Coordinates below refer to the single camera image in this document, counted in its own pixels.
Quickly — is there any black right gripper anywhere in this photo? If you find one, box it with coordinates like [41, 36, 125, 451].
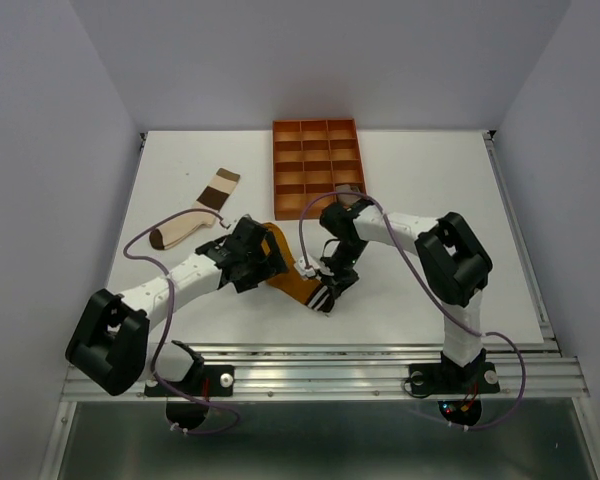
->
[314, 239, 368, 299]

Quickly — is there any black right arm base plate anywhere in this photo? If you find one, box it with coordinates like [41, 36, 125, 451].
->
[401, 362, 500, 399]

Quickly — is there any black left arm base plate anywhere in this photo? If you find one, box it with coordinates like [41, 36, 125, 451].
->
[170, 364, 235, 398]

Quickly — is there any mustard yellow sock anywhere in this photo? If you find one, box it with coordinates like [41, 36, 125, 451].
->
[264, 223, 336, 314]

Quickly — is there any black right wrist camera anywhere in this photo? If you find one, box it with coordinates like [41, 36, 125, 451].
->
[319, 202, 360, 243]

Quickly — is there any orange compartment tray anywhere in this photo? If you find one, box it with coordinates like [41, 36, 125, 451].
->
[272, 118, 366, 221]

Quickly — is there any tan sock with red cuff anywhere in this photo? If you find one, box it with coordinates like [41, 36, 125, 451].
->
[335, 184, 360, 207]

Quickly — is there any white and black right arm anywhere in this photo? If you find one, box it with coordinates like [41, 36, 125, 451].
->
[319, 202, 493, 390]

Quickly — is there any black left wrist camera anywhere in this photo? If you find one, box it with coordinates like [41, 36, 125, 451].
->
[224, 215, 267, 255]

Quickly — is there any cream and brown striped sock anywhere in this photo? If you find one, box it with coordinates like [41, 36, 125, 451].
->
[149, 168, 241, 250]

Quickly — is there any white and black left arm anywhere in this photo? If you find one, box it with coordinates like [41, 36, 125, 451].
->
[65, 236, 288, 396]

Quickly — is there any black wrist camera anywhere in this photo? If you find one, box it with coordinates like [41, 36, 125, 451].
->
[319, 202, 360, 243]
[224, 215, 267, 255]

